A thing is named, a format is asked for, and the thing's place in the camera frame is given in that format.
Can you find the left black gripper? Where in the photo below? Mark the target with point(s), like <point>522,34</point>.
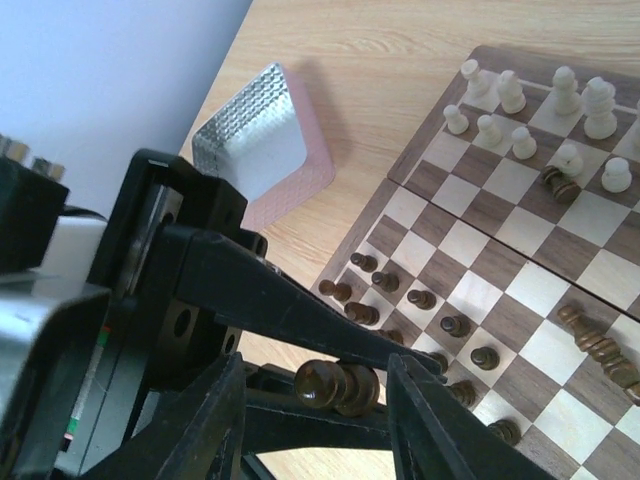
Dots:
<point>156,246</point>

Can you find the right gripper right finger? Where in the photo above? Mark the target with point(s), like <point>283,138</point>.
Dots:
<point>433,436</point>

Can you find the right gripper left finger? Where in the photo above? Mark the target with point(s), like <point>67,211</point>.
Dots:
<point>198,437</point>

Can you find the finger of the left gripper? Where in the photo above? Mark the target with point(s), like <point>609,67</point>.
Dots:
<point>276,420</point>

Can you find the dark knight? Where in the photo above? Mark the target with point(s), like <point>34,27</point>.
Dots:
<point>464,392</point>

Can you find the dark bishop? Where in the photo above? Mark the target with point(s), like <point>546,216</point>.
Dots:
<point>485,358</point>
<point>603,350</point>

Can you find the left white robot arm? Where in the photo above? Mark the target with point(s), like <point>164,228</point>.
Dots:
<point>56,422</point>

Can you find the wooden chess board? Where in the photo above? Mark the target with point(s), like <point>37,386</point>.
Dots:
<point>479,228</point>

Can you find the silver tin lid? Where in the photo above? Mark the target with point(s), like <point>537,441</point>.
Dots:
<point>267,142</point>

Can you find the white pawn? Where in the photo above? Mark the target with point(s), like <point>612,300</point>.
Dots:
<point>489,133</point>
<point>524,145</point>
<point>569,161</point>
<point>456,121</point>
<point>616,177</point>

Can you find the white king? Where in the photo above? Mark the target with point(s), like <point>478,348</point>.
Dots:
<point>599,102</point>

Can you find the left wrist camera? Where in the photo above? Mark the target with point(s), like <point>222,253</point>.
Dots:
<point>42,235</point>

